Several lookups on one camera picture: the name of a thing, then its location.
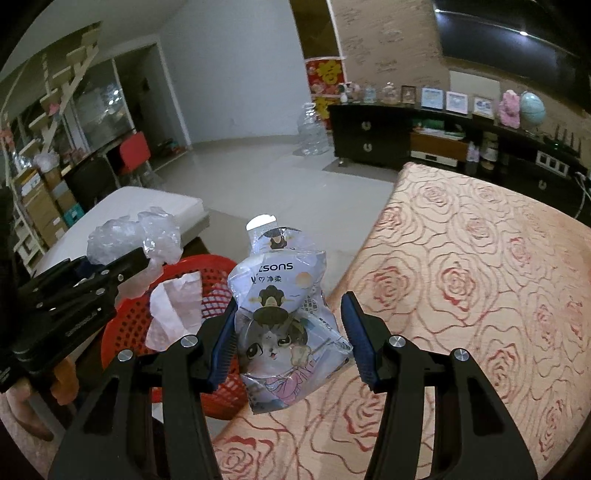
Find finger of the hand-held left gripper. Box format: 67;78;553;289
44;248;151;315
18;258;93;301

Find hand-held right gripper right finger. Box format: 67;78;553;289
341;292;539;480

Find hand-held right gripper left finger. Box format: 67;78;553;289
48;300;241;480

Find clear plastic bag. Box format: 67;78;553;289
87;209;183;298

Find cat print tissue packet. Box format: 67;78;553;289
227;215;354;412

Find white tissue paper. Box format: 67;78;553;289
147;272;204;352

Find red plastic mesh basket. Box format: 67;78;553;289
100;254;252;421

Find person's left forearm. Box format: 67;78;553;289
0;378;56;444

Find white cushioned bench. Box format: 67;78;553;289
32;186;211;278

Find stack of cardboard boxes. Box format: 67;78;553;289
14;161;79;250

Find black chair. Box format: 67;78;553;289
62;157;116;213

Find red chair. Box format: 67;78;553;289
117;130;153;176

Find white plastic bag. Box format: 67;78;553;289
34;152;61;174

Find table with rose tablecloth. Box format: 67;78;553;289
210;161;591;480

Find toys on floor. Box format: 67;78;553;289
154;138;188;158

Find glass sliding door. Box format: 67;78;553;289
74;60;134;148

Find brown box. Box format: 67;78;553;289
410;131;469;167

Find black television cabinet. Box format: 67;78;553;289
328;104;591;222

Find wooden staircase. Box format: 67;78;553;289
0;21;102;259

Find clear water jug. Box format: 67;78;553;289
295;102;331;157

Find green books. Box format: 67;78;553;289
411;120;465;139

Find jars in cabinet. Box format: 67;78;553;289
480;131;499;169

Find white power strip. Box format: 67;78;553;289
536;152;571;175

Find pink plush toy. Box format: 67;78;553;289
499;90;522;127

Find black router with antennas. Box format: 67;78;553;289
538;129;583;155

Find white board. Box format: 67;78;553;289
450;69;500;100

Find light blue globe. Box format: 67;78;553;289
519;91;547;137

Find white cable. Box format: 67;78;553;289
575;171;591;217

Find red floral wall poster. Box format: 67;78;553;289
305;56;345;132

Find black wall television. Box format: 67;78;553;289
431;0;591;112

